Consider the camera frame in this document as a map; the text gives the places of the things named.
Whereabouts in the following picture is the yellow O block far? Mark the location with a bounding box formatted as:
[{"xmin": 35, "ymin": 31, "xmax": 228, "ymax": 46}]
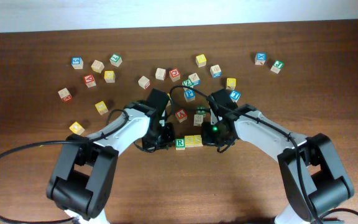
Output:
[{"xmin": 95, "ymin": 101, "xmax": 109, "ymax": 115}]

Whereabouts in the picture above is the wooden shell blue-side block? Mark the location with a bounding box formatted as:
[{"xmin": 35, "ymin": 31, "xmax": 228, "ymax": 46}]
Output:
[{"xmin": 210, "ymin": 65, "xmax": 222, "ymax": 78}]

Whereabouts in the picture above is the red A block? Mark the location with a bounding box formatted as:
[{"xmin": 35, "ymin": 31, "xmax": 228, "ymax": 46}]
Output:
[{"xmin": 175, "ymin": 109, "xmax": 188, "ymax": 123}]

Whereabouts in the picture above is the green R block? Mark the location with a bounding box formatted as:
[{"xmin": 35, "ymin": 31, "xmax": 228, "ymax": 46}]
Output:
[{"xmin": 175, "ymin": 138, "xmax": 186, "ymax": 150}]

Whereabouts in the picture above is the red Y block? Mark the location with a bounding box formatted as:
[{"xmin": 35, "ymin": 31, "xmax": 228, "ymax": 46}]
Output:
[{"xmin": 83, "ymin": 75, "xmax": 96, "ymax": 88}]

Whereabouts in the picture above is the green V block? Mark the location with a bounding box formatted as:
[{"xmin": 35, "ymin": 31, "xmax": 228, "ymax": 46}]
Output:
[{"xmin": 196, "ymin": 106, "xmax": 207, "ymax": 116}]

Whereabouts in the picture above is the green Z block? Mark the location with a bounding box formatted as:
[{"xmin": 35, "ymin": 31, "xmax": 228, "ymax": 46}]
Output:
[{"xmin": 182, "ymin": 78, "xmax": 194, "ymax": 91}]

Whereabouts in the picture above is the yellow C block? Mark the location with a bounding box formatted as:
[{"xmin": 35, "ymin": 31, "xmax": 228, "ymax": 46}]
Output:
[{"xmin": 166, "ymin": 93, "xmax": 171, "ymax": 107}]

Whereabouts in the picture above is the blue P block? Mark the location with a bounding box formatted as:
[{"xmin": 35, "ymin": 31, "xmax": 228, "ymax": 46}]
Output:
[{"xmin": 184, "ymin": 90, "xmax": 195, "ymax": 102}]

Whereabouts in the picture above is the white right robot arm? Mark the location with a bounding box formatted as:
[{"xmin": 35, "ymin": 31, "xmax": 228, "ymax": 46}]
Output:
[{"xmin": 202, "ymin": 89, "xmax": 354, "ymax": 223}]

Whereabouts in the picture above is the green J block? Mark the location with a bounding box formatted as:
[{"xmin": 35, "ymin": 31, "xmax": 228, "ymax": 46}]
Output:
[{"xmin": 270, "ymin": 60, "xmax": 284, "ymax": 74}]

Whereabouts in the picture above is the blue X block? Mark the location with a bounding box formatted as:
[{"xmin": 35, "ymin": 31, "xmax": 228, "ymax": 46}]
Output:
[{"xmin": 254, "ymin": 52, "xmax": 267, "ymax": 65}]

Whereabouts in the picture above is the blue 5 block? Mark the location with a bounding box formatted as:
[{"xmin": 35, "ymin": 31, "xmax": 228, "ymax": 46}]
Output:
[{"xmin": 71, "ymin": 57, "xmax": 83, "ymax": 70}]

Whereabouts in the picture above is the yellow O block near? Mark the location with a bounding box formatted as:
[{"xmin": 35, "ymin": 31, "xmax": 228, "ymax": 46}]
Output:
[{"xmin": 69, "ymin": 121, "xmax": 85, "ymax": 135}]

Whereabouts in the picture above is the yellow G block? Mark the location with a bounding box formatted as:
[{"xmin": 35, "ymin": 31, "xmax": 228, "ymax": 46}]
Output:
[{"xmin": 104, "ymin": 70, "xmax": 116, "ymax": 83}]

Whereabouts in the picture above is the red M block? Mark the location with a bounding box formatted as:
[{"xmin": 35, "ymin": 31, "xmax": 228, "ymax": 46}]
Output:
[{"xmin": 58, "ymin": 88, "xmax": 72, "ymax": 102}]

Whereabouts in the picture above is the plain wooden red-side block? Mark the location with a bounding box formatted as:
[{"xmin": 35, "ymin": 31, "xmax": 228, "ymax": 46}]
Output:
[{"xmin": 138, "ymin": 76, "xmax": 150, "ymax": 90}]

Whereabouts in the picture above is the yellow o block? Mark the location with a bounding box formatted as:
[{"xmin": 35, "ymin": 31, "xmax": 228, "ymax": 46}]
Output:
[
  {"xmin": 95, "ymin": 101, "xmax": 109, "ymax": 115},
  {"xmin": 69, "ymin": 121, "xmax": 85, "ymax": 135}
]

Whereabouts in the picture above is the yellow W block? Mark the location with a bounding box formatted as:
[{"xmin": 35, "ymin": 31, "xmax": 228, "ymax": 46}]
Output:
[{"xmin": 196, "ymin": 54, "xmax": 207, "ymax": 67}]

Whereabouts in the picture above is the plain wooden yellow-side block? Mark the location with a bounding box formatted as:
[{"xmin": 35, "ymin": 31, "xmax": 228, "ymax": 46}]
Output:
[{"xmin": 91, "ymin": 60, "xmax": 104, "ymax": 73}]

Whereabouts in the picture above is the wooden leaf blue-side block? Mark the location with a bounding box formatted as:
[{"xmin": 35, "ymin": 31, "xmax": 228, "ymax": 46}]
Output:
[{"xmin": 188, "ymin": 73, "xmax": 201, "ymax": 86}]

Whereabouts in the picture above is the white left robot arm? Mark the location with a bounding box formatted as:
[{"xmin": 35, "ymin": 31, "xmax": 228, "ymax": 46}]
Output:
[{"xmin": 46, "ymin": 89, "xmax": 175, "ymax": 223}]

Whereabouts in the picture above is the yellow K block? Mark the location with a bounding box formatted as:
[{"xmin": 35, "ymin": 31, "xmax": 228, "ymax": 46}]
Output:
[{"xmin": 226, "ymin": 78, "xmax": 236, "ymax": 90}]

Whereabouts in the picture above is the green L block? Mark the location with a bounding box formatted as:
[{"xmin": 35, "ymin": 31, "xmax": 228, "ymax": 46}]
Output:
[{"xmin": 109, "ymin": 54, "xmax": 122, "ymax": 67}]

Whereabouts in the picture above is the blue T block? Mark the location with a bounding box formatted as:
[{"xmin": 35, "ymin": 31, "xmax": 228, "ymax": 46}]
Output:
[{"xmin": 229, "ymin": 90, "xmax": 241, "ymax": 103}]

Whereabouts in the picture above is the plain wooden K-engraved block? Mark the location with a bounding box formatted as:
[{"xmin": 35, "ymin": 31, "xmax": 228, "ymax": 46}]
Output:
[{"xmin": 155, "ymin": 68, "xmax": 167, "ymax": 81}]

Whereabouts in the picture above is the red O block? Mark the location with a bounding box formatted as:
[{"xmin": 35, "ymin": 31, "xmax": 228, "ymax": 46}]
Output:
[{"xmin": 169, "ymin": 68, "xmax": 181, "ymax": 82}]

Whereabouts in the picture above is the yellow S block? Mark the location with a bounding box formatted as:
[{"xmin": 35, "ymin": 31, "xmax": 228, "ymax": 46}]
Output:
[
  {"xmin": 185, "ymin": 136, "xmax": 195, "ymax": 147},
  {"xmin": 193, "ymin": 135, "xmax": 203, "ymax": 147}
]

